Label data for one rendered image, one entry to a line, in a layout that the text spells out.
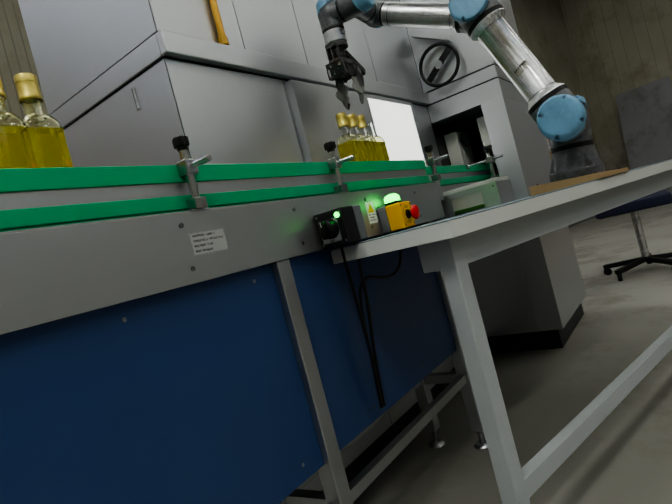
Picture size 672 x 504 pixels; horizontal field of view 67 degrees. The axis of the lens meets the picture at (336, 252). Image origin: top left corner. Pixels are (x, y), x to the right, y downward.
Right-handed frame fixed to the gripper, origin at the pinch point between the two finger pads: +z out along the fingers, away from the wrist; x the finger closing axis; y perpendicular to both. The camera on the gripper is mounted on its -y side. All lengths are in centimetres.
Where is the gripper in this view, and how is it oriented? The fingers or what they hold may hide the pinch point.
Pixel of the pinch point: (355, 103)
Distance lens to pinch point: 179.4
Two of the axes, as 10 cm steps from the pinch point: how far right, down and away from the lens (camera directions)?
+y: -5.5, 1.6, -8.2
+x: 8.0, -2.0, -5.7
